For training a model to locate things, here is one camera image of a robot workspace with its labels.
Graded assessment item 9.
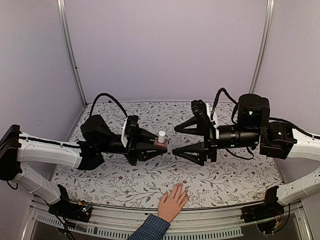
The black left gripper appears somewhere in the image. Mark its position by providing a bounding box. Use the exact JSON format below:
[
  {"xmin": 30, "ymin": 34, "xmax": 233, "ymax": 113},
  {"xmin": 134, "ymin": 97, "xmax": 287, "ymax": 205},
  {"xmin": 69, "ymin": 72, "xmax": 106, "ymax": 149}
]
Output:
[{"xmin": 96, "ymin": 123, "xmax": 169, "ymax": 166}]

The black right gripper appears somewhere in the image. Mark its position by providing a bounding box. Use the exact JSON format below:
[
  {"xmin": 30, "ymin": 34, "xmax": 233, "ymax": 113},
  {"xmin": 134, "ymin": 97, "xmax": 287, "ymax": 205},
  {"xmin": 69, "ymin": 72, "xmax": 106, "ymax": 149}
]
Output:
[{"xmin": 171, "ymin": 116, "xmax": 260, "ymax": 167}]

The pink nail polish bottle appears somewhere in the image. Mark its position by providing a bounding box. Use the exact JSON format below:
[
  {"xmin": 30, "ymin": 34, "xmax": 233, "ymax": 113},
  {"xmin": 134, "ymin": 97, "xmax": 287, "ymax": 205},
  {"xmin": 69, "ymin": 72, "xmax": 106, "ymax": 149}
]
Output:
[{"xmin": 154, "ymin": 137, "xmax": 169, "ymax": 148}]

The white nail polish brush cap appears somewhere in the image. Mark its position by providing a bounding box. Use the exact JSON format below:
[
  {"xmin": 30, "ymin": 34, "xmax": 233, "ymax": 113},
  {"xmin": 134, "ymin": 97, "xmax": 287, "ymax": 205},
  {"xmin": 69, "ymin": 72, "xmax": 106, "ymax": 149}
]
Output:
[{"xmin": 158, "ymin": 130, "xmax": 166, "ymax": 143}]

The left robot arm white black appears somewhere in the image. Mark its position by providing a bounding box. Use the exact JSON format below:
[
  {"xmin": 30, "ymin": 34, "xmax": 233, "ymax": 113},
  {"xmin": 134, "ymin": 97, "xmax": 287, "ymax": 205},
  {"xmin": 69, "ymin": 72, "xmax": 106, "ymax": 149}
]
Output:
[{"xmin": 0, "ymin": 114, "xmax": 169, "ymax": 217}]

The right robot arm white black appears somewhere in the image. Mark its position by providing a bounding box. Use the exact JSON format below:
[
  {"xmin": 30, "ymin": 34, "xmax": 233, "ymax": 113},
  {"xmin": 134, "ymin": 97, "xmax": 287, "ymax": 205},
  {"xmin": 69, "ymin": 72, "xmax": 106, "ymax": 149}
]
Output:
[{"xmin": 172, "ymin": 88, "xmax": 320, "ymax": 166}]

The blue checked sleeve forearm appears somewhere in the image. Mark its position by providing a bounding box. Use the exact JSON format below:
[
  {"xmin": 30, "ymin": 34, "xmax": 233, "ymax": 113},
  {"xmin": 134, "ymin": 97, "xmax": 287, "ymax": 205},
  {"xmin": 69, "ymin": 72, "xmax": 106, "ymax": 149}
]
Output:
[{"xmin": 128, "ymin": 214, "xmax": 171, "ymax": 240}]

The person's bare hand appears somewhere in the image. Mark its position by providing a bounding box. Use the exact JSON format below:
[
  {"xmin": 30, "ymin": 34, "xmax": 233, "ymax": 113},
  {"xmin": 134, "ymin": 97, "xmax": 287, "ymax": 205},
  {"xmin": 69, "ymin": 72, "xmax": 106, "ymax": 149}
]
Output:
[{"xmin": 157, "ymin": 183, "xmax": 189, "ymax": 223}]

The floral patterned table mat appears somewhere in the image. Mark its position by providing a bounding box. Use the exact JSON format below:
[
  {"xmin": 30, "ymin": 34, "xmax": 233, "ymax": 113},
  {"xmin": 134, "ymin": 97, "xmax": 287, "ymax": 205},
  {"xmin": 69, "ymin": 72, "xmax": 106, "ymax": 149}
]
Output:
[{"xmin": 51, "ymin": 102, "xmax": 283, "ymax": 209}]

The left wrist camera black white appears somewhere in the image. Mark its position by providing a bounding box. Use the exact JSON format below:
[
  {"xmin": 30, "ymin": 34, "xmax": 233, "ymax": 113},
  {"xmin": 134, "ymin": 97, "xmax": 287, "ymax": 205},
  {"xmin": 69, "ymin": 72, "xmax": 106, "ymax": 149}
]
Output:
[{"xmin": 120, "ymin": 115, "xmax": 139, "ymax": 148}]

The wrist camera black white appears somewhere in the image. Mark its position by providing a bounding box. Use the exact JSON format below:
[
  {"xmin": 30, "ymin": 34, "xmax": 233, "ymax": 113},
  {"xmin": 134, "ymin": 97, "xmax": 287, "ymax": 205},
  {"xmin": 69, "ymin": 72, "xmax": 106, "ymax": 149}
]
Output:
[
  {"xmin": 191, "ymin": 100, "xmax": 219, "ymax": 140},
  {"xmin": 120, "ymin": 115, "xmax": 139, "ymax": 148}
]

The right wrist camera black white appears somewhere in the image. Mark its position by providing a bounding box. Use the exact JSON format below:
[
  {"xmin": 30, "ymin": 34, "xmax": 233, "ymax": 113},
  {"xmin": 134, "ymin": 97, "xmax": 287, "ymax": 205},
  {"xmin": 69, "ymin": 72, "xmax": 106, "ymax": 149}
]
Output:
[{"xmin": 191, "ymin": 100, "xmax": 219, "ymax": 140}]

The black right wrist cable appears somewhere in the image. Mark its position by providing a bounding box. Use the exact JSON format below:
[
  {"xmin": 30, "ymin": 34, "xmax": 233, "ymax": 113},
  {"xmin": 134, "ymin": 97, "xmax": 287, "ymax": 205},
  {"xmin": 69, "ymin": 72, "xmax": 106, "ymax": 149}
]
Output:
[{"xmin": 211, "ymin": 87, "xmax": 238, "ymax": 118}]

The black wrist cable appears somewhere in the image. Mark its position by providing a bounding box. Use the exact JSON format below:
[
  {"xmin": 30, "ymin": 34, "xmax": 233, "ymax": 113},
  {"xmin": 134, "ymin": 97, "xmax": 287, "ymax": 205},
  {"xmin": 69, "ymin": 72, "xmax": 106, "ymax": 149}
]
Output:
[
  {"xmin": 211, "ymin": 87, "xmax": 238, "ymax": 118},
  {"xmin": 90, "ymin": 92, "xmax": 128, "ymax": 121}
]

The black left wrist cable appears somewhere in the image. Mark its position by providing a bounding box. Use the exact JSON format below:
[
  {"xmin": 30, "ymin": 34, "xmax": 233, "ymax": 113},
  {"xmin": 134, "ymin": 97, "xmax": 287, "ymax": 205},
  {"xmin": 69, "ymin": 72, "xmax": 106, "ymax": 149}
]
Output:
[{"xmin": 90, "ymin": 92, "xmax": 128, "ymax": 121}]

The front aluminium rail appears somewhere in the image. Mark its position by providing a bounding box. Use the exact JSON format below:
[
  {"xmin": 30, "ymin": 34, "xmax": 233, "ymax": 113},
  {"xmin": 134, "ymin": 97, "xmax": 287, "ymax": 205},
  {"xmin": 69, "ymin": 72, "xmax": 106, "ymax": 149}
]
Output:
[{"xmin": 22, "ymin": 199, "xmax": 315, "ymax": 240}]

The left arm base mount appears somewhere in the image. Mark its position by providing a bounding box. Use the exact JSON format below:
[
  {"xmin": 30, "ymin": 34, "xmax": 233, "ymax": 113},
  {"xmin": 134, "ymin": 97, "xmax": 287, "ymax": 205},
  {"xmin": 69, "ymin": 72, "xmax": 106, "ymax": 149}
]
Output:
[{"xmin": 48, "ymin": 184, "xmax": 92, "ymax": 223}]

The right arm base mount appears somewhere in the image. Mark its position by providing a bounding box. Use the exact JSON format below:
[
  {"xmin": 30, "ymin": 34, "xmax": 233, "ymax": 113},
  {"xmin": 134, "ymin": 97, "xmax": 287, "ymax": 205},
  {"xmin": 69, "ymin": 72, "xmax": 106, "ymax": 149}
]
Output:
[{"xmin": 240, "ymin": 186, "xmax": 285, "ymax": 235}]

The right aluminium frame post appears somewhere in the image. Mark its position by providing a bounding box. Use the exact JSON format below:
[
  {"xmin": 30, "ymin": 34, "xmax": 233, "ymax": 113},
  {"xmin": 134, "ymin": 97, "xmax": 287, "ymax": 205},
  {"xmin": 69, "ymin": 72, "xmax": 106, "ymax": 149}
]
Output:
[{"xmin": 248, "ymin": 0, "xmax": 275, "ymax": 94}]

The aluminium frame post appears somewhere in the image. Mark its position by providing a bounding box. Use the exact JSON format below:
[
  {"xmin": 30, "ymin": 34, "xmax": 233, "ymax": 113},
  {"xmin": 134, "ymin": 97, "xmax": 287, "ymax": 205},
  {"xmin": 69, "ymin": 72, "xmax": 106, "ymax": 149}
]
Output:
[
  {"xmin": 248, "ymin": 0, "xmax": 275, "ymax": 94},
  {"xmin": 56, "ymin": 0, "xmax": 88, "ymax": 107}
]

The left aluminium frame post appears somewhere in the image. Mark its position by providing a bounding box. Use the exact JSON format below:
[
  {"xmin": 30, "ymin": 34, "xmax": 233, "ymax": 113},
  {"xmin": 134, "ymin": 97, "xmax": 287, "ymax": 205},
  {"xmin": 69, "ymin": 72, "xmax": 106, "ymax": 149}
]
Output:
[{"xmin": 56, "ymin": 0, "xmax": 88, "ymax": 107}]

